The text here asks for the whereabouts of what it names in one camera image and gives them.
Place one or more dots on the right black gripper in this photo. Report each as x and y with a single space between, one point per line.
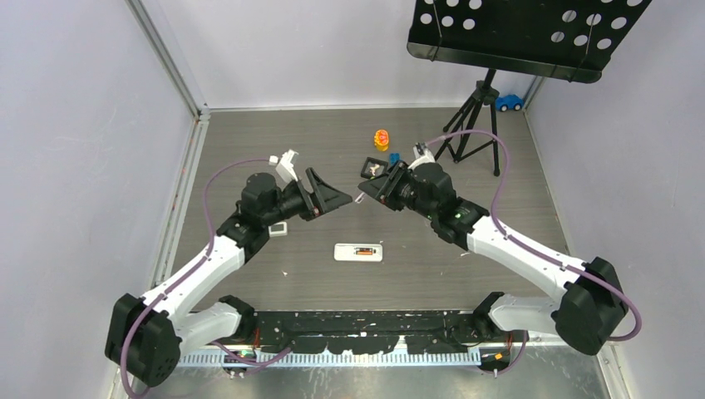
384 188

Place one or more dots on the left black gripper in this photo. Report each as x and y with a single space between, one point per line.
323 198

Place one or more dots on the white remote control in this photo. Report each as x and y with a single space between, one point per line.
346 253
278 230

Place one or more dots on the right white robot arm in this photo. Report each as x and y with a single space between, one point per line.
584 301

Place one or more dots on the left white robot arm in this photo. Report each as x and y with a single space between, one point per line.
149 334

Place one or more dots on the orange yellow toy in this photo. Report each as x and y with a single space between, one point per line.
381 140

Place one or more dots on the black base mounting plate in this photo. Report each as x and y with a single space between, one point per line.
371 339

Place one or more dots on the blue toy car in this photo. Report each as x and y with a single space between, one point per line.
509 102

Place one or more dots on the black perforated music stand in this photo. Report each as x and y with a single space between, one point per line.
564 40

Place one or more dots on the black square frame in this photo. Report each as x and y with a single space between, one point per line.
373 168

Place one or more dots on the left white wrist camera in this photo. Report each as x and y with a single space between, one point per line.
284 165

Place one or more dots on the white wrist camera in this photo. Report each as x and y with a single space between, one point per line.
284 165
422 155

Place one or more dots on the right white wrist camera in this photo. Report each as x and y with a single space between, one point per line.
422 155

